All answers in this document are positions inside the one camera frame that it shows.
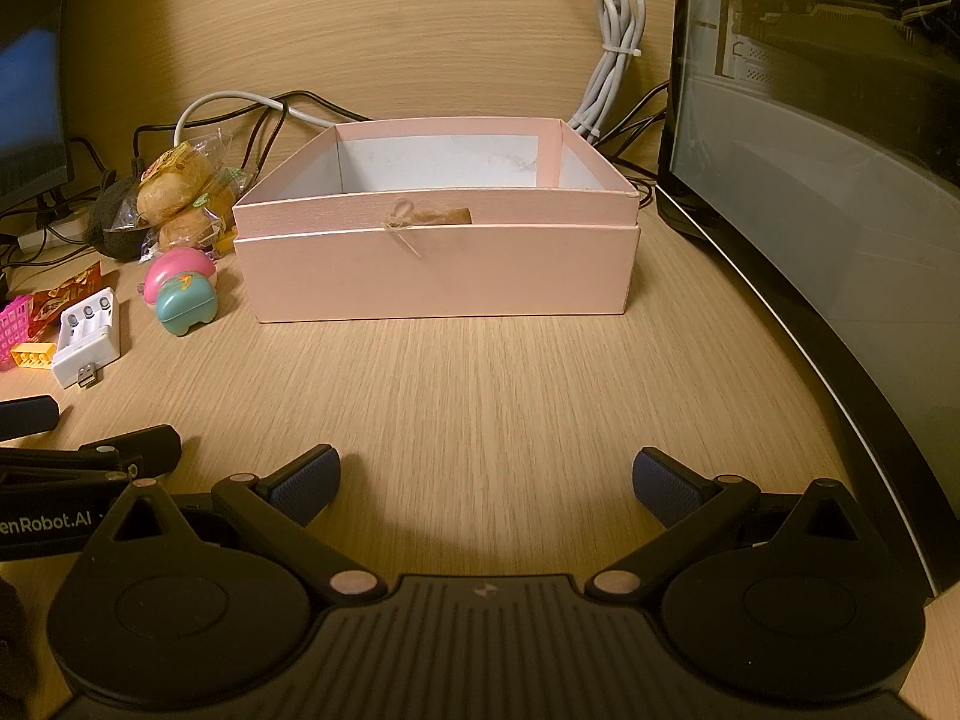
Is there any packaged bread bun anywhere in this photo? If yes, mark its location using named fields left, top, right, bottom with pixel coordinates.
left=137, top=141, right=226, bottom=222
left=196, top=165, right=250, bottom=220
left=141, top=210, right=238, bottom=260

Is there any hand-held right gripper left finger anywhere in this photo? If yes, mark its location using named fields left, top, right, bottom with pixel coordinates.
left=79, top=444, right=383, bottom=607

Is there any red snack packet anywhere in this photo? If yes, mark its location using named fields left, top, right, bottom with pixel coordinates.
left=30, top=261, right=102, bottom=331

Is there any pink round toy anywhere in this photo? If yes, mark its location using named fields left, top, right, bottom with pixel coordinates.
left=142, top=249, right=220, bottom=307

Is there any bundled white cable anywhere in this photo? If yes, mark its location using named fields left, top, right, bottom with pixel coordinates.
left=566, top=0, right=646, bottom=145

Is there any pink plastic basket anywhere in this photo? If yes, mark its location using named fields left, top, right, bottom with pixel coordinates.
left=0, top=296, right=37, bottom=372

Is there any black cable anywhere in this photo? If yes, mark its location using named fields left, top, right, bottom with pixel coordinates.
left=596, top=81, right=670, bottom=188
left=133, top=90, right=370, bottom=173

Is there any teal plastic toy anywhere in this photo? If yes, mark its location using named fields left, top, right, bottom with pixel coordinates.
left=155, top=272, right=220, bottom=336

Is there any black round cable hub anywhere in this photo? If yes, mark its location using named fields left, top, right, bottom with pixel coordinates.
left=88, top=176, right=151, bottom=262

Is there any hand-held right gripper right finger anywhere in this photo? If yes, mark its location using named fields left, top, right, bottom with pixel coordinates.
left=587, top=447, right=893, bottom=607

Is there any pink cardboard box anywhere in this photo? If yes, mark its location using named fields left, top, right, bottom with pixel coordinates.
left=232, top=118, right=641, bottom=322

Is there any white battery charger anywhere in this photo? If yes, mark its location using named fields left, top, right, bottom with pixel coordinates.
left=51, top=286, right=122, bottom=391

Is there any white power strip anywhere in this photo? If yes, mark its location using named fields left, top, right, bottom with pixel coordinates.
left=16, top=214, right=95, bottom=252

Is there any black monitor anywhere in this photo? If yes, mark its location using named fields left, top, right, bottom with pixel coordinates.
left=0, top=0, right=76, bottom=220

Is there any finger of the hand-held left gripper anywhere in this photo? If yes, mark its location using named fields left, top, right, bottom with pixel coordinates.
left=0, top=425, right=182, bottom=496
left=0, top=395, right=61, bottom=440

